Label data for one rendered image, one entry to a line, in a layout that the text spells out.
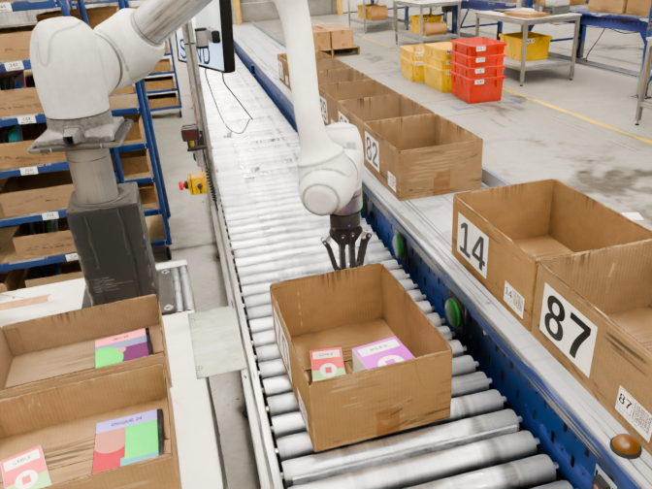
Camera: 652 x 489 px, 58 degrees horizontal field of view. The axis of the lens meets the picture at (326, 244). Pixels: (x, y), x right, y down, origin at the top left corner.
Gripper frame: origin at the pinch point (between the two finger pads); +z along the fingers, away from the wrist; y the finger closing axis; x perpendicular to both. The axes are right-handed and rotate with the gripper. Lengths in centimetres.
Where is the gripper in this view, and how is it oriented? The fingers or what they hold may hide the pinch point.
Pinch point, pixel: (348, 281)
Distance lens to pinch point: 153.7
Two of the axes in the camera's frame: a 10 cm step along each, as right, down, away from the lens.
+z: 0.7, 9.0, 4.4
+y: -9.7, 1.6, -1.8
